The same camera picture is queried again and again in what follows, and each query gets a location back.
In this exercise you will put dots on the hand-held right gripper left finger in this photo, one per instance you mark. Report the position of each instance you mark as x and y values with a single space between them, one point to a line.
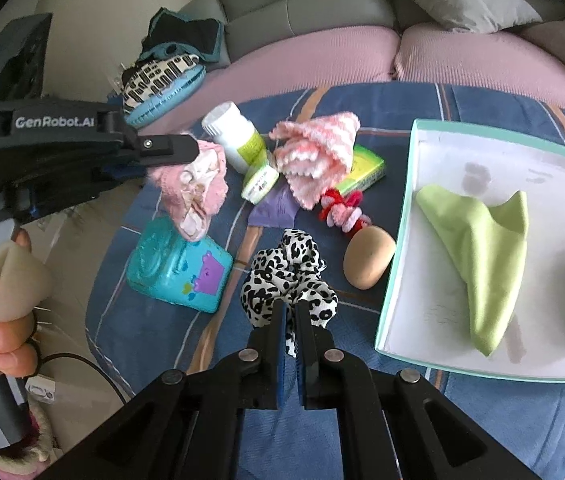
278 370

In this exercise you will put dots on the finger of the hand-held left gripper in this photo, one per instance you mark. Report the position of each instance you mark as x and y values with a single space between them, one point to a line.
162 149

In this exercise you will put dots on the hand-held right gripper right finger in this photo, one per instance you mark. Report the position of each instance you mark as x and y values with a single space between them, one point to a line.
302 375

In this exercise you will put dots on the leopard print scrunchie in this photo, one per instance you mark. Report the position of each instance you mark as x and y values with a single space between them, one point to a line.
282 265

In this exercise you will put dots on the purple wipes packet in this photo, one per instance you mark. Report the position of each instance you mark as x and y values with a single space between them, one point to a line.
272 210

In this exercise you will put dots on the pink white striped cloth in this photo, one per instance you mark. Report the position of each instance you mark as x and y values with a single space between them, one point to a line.
322 150

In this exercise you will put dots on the white tray with teal rim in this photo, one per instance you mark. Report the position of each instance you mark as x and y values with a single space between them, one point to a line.
437 270

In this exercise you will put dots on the person's left hand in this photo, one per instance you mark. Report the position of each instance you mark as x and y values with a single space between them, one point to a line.
7 340

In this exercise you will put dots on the white bottle with green label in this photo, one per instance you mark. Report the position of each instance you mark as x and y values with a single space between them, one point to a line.
232 135

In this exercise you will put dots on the dark flat screen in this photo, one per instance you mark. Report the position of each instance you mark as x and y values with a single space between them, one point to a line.
12 55

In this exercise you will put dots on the small white green-label bottle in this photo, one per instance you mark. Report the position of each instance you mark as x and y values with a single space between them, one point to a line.
260 182

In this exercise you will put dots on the teal plastic toy box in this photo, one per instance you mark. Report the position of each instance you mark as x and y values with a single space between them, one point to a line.
162 265

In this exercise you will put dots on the black and teal clothing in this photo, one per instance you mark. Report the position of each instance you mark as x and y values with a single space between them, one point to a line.
182 30

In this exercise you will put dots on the beige egg-shaped sponge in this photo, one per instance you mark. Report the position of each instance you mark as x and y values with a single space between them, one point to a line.
367 260

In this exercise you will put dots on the beige foam pad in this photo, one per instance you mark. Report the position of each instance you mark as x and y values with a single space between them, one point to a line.
22 280

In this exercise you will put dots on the red pink pipe cleaner toy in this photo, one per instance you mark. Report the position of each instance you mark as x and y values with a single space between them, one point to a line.
342 212

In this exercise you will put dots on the pink sofa cover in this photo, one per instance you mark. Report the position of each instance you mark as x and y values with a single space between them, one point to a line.
312 60

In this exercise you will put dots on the green tissue packet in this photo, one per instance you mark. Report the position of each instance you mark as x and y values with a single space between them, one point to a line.
365 167

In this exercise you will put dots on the light green cloth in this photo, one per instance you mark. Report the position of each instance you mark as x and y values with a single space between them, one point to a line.
482 260

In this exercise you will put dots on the white wall socket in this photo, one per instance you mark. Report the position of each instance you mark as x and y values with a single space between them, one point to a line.
41 390

